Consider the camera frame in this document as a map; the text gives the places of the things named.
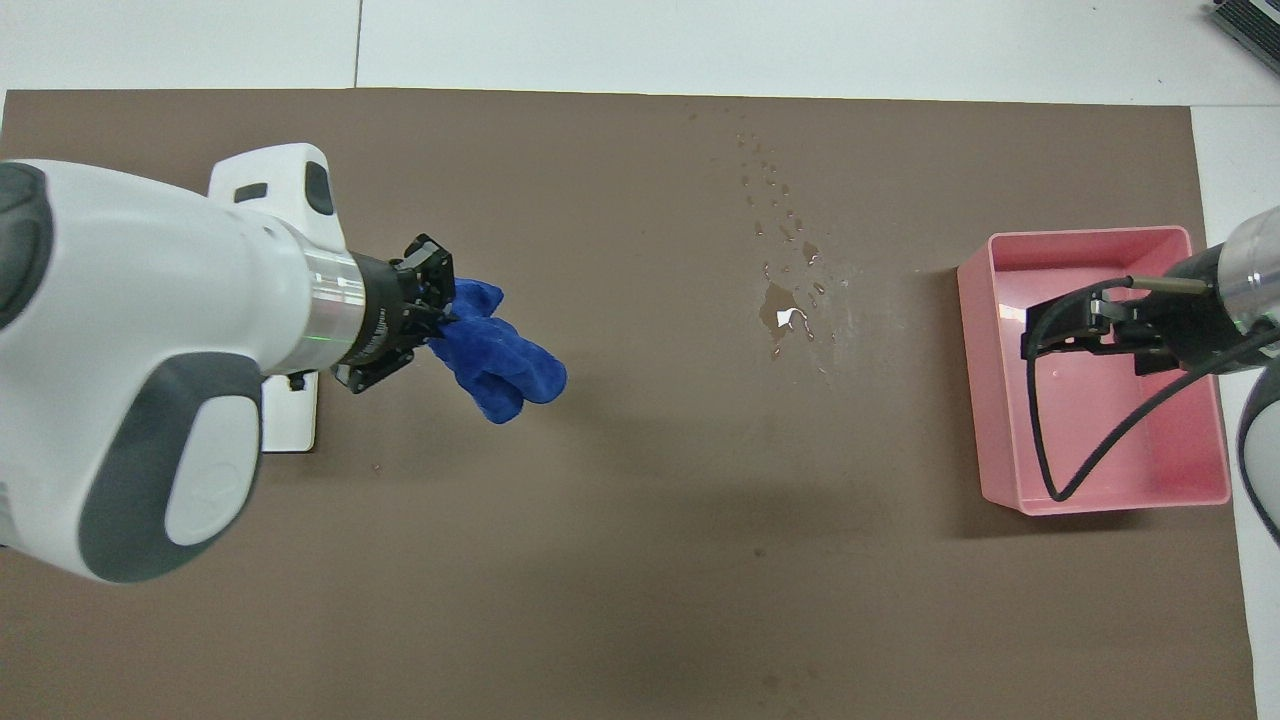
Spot blue towel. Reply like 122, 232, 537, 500
428, 279, 569, 426

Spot brown table mat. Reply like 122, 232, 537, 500
0, 88, 1259, 720

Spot pink plastic bin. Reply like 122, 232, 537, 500
956, 226, 1233, 517

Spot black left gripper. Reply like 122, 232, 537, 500
333, 233, 460, 394

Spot spilled water drops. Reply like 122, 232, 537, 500
735, 130, 851, 376

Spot white towel rack base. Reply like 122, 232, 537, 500
261, 370, 320, 454

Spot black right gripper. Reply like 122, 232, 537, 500
1022, 244, 1247, 377

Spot grey ribbed device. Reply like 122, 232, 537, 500
1203, 0, 1280, 77

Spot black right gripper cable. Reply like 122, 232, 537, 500
1026, 276, 1280, 503

